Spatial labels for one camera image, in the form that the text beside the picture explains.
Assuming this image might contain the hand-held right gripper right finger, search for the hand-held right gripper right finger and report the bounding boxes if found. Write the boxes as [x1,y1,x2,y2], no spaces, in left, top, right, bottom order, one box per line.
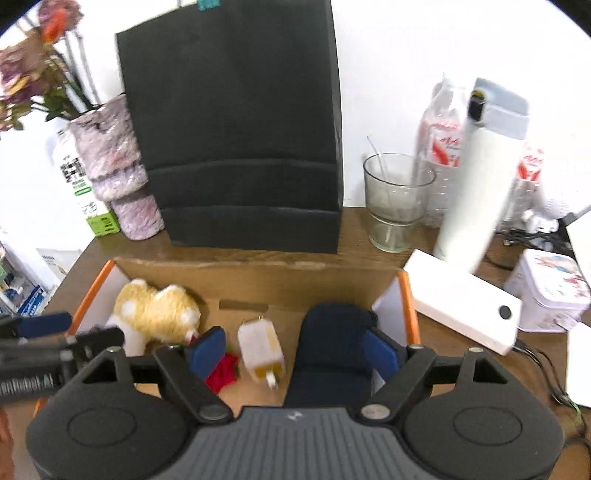
[360,329,509,424]

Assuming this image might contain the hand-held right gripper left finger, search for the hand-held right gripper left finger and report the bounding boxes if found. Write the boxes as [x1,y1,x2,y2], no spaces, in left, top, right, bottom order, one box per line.
[69,327,232,424]

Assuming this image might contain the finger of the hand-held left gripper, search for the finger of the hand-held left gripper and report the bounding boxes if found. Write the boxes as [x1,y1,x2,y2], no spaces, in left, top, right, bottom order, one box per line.
[65,326,127,364]
[0,312,74,341]

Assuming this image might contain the navy blue pouch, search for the navy blue pouch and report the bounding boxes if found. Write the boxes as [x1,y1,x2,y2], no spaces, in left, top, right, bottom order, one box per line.
[283,303,394,410]

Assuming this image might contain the cardboard box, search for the cardboard box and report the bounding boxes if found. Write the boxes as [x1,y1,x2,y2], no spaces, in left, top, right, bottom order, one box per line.
[34,257,421,418]

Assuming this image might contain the wooden desktop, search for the wooden desktop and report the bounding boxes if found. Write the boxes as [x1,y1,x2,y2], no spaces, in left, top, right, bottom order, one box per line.
[9,205,591,480]

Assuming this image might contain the red fabric flower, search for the red fabric flower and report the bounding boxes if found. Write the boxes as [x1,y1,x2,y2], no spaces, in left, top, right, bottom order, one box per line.
[191,336,242,396]

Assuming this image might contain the assorted small boxes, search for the assorted small boxes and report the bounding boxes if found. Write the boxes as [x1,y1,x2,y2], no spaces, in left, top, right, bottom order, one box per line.
[0,239,59,320]

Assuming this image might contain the yellow white plush toy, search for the yellow white plush toy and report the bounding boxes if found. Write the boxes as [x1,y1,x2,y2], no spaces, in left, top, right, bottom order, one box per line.
[105,278,202,357]

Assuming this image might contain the white book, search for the white book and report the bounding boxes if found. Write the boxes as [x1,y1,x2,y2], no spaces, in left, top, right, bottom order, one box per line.
[35,248,84,284]

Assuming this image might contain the white power bank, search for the white power bank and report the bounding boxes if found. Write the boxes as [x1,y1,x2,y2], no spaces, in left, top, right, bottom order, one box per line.
[403,248,524,356]

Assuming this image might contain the clear glass cup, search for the clear glass cup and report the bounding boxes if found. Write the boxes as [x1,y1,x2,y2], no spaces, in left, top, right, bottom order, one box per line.
[363,152,437,254]

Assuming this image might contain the white green milk carton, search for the white green milk carton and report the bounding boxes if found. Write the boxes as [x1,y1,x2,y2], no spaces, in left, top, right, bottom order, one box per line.
[52,129,121,238]

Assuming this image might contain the purple marbled vase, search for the purple marbled vase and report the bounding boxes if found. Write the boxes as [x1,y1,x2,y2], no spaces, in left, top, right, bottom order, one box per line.
[68,94,166,241]

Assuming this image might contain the printed tin box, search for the printed tin box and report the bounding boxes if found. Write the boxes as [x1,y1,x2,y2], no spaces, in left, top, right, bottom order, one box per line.
[503,248,591,333]

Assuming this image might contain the clear stirring rod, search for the clear stirring rod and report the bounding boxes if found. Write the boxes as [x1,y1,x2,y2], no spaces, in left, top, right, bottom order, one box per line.
[366,135,399,210]

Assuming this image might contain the white thermos bottle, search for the white thermos bottle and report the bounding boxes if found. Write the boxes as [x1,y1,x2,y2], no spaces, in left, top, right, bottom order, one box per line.
[433,77,530,275]

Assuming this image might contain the white paper sheet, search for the white paper sheet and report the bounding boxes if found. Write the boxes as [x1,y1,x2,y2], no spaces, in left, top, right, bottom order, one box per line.
[564,322,591,410]
[565,213,591,278]

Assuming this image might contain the clear plastic water bottle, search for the clear plastic water bottle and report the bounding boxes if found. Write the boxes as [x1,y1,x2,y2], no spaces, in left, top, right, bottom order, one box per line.
[412,73,476,228]
[504,140,546,228]

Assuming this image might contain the black paper bag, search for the black paper bag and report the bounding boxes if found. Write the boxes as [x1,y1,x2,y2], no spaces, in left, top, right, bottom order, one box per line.
[115,0,345,256]

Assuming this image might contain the white round lamp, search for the white round lamp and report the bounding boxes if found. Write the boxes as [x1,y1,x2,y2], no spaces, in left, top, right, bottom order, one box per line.
[532,181,579,221]

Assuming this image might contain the artificial pink flowers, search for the artificial pink flowers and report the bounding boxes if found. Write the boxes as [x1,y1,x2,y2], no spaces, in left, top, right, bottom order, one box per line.
[0,0,101,134]

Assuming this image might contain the white keychain charm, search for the white keychain charm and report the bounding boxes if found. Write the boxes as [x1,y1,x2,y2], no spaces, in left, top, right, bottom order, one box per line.
[237,316,286,391]

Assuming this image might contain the black cable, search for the black cable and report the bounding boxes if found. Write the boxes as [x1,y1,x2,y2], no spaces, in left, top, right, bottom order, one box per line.
[514,338,591,446]
[484,228,574,271]

